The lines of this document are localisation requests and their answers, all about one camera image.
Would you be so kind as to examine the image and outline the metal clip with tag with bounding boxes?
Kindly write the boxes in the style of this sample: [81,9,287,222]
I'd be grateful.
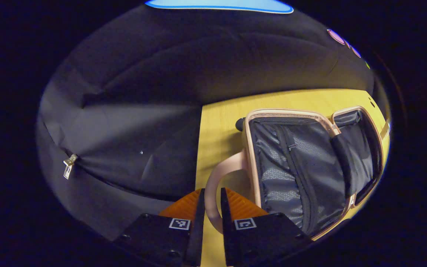
[63,153,79,180]

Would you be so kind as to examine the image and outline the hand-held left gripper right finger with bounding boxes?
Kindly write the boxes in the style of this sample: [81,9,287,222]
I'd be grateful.
[220,187,312,267]

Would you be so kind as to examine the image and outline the pink suitcase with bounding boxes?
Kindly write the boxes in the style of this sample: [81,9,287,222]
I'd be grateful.
[204,108,392,241]

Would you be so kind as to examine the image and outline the black backdrop cloth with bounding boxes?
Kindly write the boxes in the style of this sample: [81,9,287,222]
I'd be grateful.
[37,0,376,241]

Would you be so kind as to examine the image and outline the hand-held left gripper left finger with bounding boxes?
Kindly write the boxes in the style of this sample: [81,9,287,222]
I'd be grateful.
[113,188,206,267]

